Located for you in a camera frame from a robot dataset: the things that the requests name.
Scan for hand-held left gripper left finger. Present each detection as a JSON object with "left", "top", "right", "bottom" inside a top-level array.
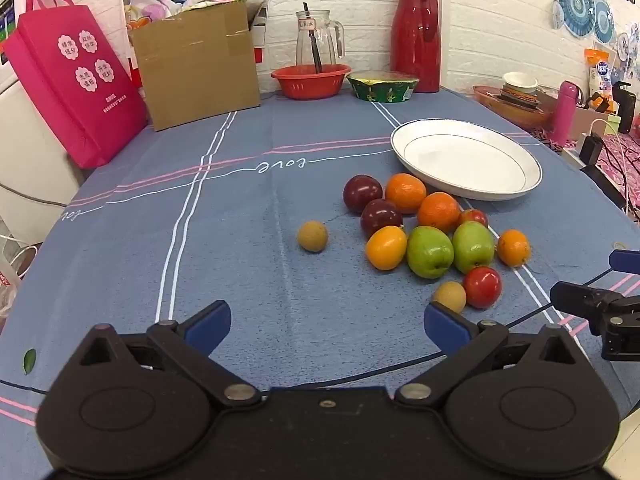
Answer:
[{"left": 75, "top": 301, "right": 263, "bottom": 407}]

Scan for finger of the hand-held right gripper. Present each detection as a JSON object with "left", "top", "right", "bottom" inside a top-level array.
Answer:
[
  {"left": 550, "top": 281, "right": 640, "bottom": 319},
  {"left": 609, "top": 249, "right": 640, "bottom": 275}
]

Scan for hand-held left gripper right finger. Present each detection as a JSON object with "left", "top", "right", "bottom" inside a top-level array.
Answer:
[{"left": 395, "top": 302, "right": 583, "bottom": 407}]

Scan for brown kiwi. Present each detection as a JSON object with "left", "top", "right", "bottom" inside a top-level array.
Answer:
[
  {"left": 431, "top": 281, "right": 467, "bottom": 313},
  {"left": 297, "top": 220, "right": 329, "bottom": 254}
]

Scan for red apple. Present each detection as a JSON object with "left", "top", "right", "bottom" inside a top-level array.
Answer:
[
  {"left": 462, "top": 266, "right": 502, "bottom": 309},
  {"left": 457, "top": 208, "right": 489, "bottom": 229}
]

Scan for green apple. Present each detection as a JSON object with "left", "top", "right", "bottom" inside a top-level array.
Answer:
[
  {"left": 406, "top": 226, "right": 455, "bottom": 279},
  {"left": 452, "top": 221, "right": 496, "bottom": 275}
]

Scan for small orange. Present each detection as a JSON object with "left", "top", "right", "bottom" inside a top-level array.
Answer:
[
  {"left": 365, "top": 225, "right": 408, "bottom": 271},
  {"left": 497, "top": 229, "right": 531, "bottom": 267}
]

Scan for large orange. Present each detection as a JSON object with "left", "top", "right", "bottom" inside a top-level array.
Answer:
[
  {"left": 385, "top": 173, "right": 428, "bottom": 214},
  {"left": 417, "top": 192, "right": 461, "bottom": 233}
]

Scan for dark red plum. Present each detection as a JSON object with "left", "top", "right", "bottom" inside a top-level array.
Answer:
[
  {"left": 342, "top": 174, "right": 384, "bottom": 213},
  {"left": 360, "top": 198, "right": 404, "bottom": 240}
]

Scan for white plate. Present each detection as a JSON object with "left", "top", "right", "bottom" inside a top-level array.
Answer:
[{"left": 390, "top": 119, "right": 543, "bottom": 202}]

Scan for blue striped tablecloth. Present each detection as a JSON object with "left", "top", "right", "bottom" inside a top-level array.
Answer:
[{"left": 0, "top": 87, "right": 640, "bottom": 480}]

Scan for pink floral cloth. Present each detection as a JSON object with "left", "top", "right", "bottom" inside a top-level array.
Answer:
[{"left": 530, "top": 122, "right": 640, "bottom": 216}]

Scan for black charger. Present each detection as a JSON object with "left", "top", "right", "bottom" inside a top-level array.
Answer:
[{"left": 579, "top": 132, "right": 604, "bottom": 166}]

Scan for small beige box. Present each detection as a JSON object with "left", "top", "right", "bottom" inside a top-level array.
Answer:
[{"left": 537, "top": 92, "right": 621, "bottom": 136}]

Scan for black pump bottle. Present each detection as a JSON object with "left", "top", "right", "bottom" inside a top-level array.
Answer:
[{"left": 612, "top": 81, "right": 637, "bottom": 134}]

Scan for pink bottle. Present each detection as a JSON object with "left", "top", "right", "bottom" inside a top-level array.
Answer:
[{"left": 551, "top": 80, "right": 583, "bottom": 147}]

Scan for brown tray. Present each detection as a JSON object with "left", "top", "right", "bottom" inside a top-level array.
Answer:
[{"left": 472, "top": 85, "right": 556, "bottom": 130}]

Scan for stack of patterned coasters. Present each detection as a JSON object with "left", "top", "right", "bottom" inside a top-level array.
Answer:
[{"left": 500, "top": 87, "right": 543, "bottom": 109}]

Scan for orange snack packet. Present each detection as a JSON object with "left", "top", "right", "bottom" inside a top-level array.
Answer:
[{"left": 584, "top": 47, "right": 618, "bottom": 93}]

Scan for white plastic bag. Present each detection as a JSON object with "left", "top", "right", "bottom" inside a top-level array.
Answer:
[{"left": 0, "top": 242, "right": 41, "bottom": 321}]

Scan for white cup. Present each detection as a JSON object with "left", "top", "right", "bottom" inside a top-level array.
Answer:
[{"left": 502, "top": 71, "right": 539, "bottom": 95}]

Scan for medium blue paper fan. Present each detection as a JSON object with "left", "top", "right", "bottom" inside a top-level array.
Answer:
[{"left": 592, "top": 0, "right": 616, "bottom": 45}]

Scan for green printed bowl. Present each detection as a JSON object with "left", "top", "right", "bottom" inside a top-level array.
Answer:
[{"left": 346, "top": 71, "right": 420, "bottom": 103}]

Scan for white appliance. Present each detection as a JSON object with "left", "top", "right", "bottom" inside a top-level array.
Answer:
[{"left": 0, "top": 80, "right": 83, "bottom": 246}]

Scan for cardboard box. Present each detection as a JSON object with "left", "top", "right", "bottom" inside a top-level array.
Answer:
[{"left": 130, "top": 1, "right": 262, "bottom": 132}]

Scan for red plastic basin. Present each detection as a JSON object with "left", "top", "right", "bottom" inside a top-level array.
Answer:
[{"left": 271, "top": 64, "right": 352, "bottom": 100}]

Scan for pink tote bag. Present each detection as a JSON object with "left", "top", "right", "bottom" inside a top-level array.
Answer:
[{"left": 2, "top": 0, "right": 148, "bottom": 170}]

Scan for red thermos jug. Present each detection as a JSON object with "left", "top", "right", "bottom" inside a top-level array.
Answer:
[{"left": 390, "top": 0, "right": 442, "bottom": 93}]

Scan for black stirrer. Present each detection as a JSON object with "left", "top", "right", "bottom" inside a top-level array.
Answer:
[{"left": 301, "top": 2, "right": 323, "bottom": 73}]

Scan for glass pitcher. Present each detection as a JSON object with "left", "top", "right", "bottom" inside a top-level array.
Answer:
[{"left": 295, "top": 10, "right": 346, "bottom": 73}]

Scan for white cable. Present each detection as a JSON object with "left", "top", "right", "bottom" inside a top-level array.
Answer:
[{"left": 582, "top": 119, "right": 640, "bottom": 213}]

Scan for blue decorative wall plates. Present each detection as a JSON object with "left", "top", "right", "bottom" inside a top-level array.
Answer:
[{"left": 556, "top": 0, "right": 596, "bottom": 38}]

